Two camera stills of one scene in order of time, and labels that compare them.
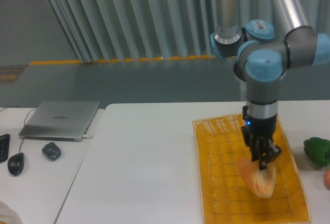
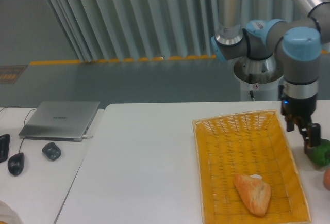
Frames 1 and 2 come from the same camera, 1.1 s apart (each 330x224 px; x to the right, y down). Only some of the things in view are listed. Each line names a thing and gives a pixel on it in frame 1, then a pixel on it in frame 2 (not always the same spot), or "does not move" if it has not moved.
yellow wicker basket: [225, 197] does not move
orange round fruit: [327, 178] does not move
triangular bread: [262, 182] -> [255, 193]
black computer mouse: [15, 163] does not move
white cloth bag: [7, 215] does not move
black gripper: [257, 129] -> [301, 108]
